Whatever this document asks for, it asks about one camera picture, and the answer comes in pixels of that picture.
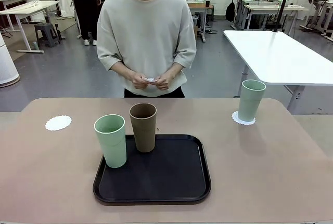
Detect beige sweater torso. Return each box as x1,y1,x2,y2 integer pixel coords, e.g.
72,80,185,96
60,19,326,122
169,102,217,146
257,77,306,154
96,0,197,98

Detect bystander in grey-blue jacket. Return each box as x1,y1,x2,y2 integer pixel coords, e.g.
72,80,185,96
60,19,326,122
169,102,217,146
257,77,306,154
65,0,101,46

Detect person's right hand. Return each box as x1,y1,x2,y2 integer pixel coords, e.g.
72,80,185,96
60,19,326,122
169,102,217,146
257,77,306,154
132,72,152,90

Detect background desk with robot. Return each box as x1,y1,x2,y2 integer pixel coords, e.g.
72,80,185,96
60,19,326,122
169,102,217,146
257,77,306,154
232,0,310,31

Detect person's left forearm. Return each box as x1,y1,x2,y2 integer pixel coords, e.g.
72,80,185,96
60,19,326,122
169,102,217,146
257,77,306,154
164,62,183,80

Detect black trousers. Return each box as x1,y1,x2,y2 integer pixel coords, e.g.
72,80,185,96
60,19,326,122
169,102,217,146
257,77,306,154
123,86,186,98

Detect white desk with metal legs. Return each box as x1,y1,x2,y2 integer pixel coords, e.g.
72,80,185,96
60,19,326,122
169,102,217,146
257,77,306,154
0,0,60,54

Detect white cylindrical appliance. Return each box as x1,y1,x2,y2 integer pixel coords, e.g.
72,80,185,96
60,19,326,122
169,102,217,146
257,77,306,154
0,32,20,88

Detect black plastic tray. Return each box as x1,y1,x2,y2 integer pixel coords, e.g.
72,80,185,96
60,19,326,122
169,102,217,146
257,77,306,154
93,134,212,206

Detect large white table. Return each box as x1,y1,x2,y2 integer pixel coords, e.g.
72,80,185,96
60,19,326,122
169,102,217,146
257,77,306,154
223,29,333,115

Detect pale green plastic cup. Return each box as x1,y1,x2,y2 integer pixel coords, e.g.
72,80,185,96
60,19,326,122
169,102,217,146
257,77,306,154
94,114,127,169
237,79,267,122

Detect person's left hand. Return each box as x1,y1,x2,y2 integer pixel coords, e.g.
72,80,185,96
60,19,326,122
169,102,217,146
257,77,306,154
153,74,173,91

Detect black tripod pole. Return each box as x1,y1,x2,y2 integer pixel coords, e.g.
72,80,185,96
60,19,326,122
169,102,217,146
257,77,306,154
271,0,296,33

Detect person's right forearm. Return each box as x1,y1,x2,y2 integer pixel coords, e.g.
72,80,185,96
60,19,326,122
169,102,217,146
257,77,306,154
109,61,136,80

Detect brown plastic cup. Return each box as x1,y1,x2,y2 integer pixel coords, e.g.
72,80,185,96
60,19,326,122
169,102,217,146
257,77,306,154
129,103,158,153

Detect grey plastic stool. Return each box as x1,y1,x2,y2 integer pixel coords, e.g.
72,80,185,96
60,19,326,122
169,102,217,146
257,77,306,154
34,22,62,48

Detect black backpack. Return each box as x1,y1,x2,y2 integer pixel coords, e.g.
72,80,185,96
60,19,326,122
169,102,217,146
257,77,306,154
225,0,236,23

